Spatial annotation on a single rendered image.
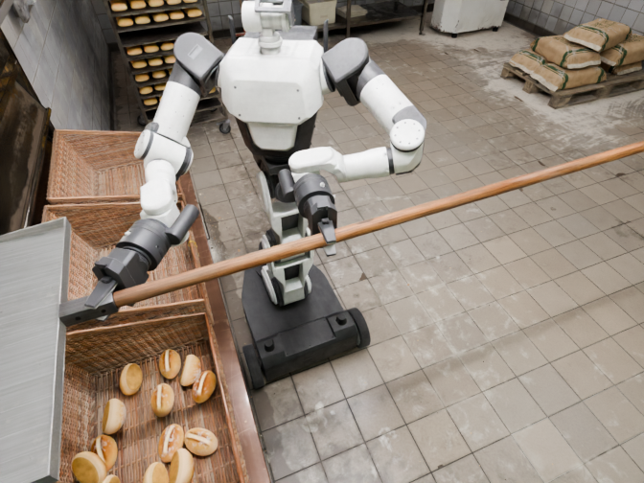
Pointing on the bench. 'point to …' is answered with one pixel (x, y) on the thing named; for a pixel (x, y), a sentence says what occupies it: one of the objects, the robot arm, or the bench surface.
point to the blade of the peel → (33, 350)
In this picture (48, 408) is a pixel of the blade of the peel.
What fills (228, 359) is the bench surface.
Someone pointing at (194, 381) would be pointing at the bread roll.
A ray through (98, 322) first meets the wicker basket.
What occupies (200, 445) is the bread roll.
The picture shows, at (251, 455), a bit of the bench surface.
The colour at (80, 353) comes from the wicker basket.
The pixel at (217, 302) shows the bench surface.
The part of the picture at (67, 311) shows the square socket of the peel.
